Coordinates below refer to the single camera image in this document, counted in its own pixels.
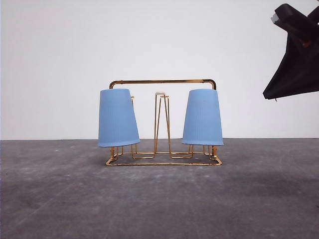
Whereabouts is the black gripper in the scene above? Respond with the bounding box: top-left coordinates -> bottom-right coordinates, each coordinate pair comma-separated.
263,3 -> 319,100

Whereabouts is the blue ribbed cup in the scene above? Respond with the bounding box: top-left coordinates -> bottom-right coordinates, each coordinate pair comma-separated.
182,89 -> 224,145
98,88 -> 140,147

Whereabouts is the gold wire cup rack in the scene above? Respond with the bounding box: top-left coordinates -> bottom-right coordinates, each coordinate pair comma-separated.
105,79 -> 222,166

